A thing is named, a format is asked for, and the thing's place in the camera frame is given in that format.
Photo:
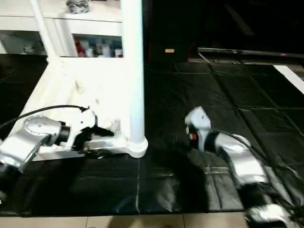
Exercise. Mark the white plastic table top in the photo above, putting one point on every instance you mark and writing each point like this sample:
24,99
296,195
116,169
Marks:
80,99

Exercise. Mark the white plastic table leg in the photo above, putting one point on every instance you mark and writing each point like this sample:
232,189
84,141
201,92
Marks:
45,31
133,71

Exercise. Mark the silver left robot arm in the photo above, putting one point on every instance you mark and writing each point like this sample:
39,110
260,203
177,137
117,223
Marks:
26,147

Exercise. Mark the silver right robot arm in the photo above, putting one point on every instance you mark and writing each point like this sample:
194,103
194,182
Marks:
242,166

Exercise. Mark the black work mat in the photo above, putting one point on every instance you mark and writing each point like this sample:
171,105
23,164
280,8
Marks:
213,166

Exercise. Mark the small white jar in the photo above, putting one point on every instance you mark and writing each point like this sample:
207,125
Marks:
107,50

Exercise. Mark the small tan label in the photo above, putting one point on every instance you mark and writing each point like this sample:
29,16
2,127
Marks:
169,50

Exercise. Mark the small red bottle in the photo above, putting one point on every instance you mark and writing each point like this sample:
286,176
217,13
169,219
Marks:
80,47

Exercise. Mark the long black bar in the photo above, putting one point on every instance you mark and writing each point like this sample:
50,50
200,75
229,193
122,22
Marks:
247,52

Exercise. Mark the white board strip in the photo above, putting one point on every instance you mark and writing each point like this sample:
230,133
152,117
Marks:
289,76

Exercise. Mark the white glass-door cabinet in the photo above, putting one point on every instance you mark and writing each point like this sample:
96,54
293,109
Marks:
61,23

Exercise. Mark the large black cabinet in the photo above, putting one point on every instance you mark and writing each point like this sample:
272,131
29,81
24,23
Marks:
228,23

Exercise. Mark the small grey metal object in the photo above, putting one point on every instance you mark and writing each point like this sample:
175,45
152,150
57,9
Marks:
78,5

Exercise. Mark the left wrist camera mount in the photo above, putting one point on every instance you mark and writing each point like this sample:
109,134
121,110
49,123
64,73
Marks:
83,124

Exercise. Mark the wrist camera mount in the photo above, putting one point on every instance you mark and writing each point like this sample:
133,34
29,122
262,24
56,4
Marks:
83,124
198,121

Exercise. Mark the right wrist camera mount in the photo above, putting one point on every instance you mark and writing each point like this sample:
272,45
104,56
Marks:
198,121

